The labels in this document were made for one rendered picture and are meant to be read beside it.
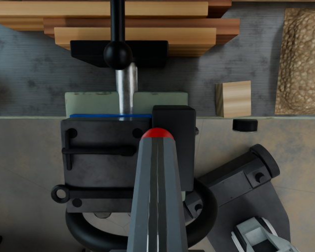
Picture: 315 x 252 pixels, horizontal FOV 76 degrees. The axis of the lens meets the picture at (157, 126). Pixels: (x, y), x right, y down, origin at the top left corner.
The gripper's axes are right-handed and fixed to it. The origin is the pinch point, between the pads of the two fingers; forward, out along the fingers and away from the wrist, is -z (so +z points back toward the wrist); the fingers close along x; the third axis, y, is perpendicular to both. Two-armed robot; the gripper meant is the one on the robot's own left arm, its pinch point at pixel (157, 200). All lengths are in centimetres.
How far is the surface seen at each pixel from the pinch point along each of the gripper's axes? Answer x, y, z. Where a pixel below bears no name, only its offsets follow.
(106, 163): -5.0, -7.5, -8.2
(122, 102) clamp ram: -3.9, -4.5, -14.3
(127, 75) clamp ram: -3.2, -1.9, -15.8
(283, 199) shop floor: 80, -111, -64
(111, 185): -4.6, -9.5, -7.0
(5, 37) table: -20.3, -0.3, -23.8
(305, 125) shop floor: 88, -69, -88
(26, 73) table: -18.1, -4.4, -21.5
